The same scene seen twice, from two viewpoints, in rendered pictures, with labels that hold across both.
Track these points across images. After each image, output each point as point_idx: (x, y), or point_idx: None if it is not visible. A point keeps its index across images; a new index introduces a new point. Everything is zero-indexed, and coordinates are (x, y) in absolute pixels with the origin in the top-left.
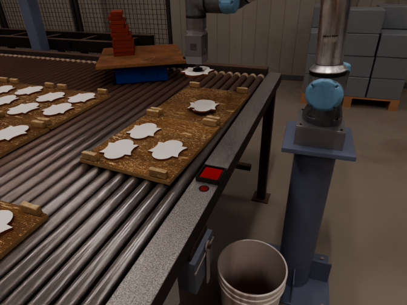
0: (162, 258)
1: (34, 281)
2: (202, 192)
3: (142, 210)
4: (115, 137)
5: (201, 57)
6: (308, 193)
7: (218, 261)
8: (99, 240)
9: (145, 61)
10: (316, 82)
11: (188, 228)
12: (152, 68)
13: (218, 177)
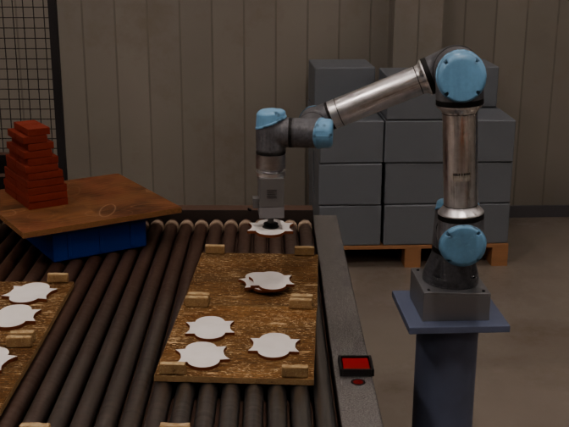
0: None
1: None
2: (360, 385)
3: (306, 414)
4: (174, 342)
5: (284, 207)
6: (450, 398)
7: None
8: None
9: (107, 214)
10: (454, 230)
11: (375, 419)
12: (120, 225)
13: (368, 366)
